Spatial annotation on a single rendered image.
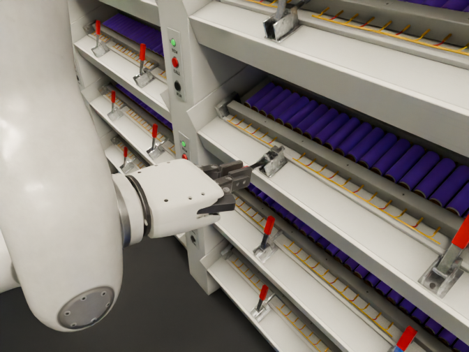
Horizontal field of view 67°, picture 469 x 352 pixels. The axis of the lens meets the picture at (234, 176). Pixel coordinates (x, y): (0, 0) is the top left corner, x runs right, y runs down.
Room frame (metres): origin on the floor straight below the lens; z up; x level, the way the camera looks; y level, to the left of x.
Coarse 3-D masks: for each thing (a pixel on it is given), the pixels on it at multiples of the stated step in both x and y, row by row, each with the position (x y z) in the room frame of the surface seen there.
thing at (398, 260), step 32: (224, 96) 0.61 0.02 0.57; (224, 128) 0.57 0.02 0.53; (224, 160) 0.53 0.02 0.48; (256, 160) 0.47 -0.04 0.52; (288, 192) 0.39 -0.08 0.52; (320, 192) 0.38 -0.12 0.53; (320, 224) 0.34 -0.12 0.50; (352, 224) 0.32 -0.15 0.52; (384, 224) 0.32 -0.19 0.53; (416, 224) 0.31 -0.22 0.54; (352, 256) 0.31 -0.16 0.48; (384, 256) 0.27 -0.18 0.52; (416, 256) 0.27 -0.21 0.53; (416, 288) 0.23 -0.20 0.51; (448, 320) 0.21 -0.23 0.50
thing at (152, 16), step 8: (104, 0) 0.88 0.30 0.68; (112, 0) 0.83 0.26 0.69; (120, 0) 0.79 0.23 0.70; (128, 0) 0.75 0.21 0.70; (136, 0) 0.72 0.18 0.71; (144, 0) 0.69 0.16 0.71; (152, 0) 0.68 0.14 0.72; (120, 8) 0.82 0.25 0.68; (128, 8) 0.78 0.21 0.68; (136, 8) 0.74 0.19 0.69; (144, 8) 0.70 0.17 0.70; (152, 8) 0.67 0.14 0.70; (136, 16) 0.76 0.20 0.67; (144, 16) 0.72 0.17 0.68; (152, 16) 0.69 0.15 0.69; (160, 24) 0.68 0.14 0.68
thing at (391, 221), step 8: (224, 120) 0.58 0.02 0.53; (256, 136) 0.52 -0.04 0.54; (264, 144) 0.50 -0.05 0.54; (288, 160) 0.45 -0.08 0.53; (304, 168) 0.42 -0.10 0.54; (320, 176) 0.40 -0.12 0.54; (328, 184) 0.39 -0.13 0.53; (336, 184) 0.38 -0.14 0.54; (344, 192) 0.37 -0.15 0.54; (352, 200) 0.36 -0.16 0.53; (360, 200) 0.35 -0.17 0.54; (368, 208) 0.34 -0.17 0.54; (384, 216) 0.32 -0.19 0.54; (392, 224) 0.31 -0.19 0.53; (400, 224) 0.31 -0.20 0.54; (408, 232) 0.29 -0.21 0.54; (416, 240) 0.29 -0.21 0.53; (424, 240) 0.28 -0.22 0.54; (432, 248) 0.27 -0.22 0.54; (440, 248) 0.27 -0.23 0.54; (464, 264) 0.25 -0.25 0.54
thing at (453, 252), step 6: (468, 216) 0.25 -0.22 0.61; (468, 222) 0.24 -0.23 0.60; (462, 228) 0.24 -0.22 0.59; (468, 228) 0.24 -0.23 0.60; (456, 234) 0.24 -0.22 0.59; (462, 234) 0.24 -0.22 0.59; (468, 234) 0.24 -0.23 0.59; (456, 240) 0.24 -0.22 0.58; (462, 240) 0.24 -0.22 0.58; (468, 240) 0.24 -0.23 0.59; (450, 246) 0.24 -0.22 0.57; (456, 246) 0.24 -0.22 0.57; (462, 246) 0.24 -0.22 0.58; (450, 252) 0.24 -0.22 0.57; (456, 252) 0.24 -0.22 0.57; (444, 258) 0.24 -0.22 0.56; (450, 258) 0.24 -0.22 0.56; (444, 264) 0.24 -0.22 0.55; (450, 264) 0.23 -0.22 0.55; (438, 270) 0.24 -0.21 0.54; (444, 270) 0.23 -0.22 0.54
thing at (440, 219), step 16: (240, 112) 0.56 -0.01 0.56; (256, 112) 0.55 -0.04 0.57; (240, 128) 0.54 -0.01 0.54; (256, 128) 0.54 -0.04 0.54; (272, 128) 0.50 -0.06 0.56; (288, 144) 0.48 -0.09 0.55; (304, 144) 0.45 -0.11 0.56; (320, 160) 0.42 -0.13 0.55; (336, 160) 0.41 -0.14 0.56; (352, 176) 0.38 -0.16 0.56; (368, 176) 0.37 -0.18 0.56; (352, 192) 0.36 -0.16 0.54; (384, 192) 0.34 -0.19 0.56; (400, 192) 0.34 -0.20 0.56; (384, 208) 0.33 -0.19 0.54; (400, 208) 0.33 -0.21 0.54; (416, 208) 0.31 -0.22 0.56; (432, 208) 0.31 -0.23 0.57; (432, 224) 0.30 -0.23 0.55; (448, 224) 0.28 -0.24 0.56
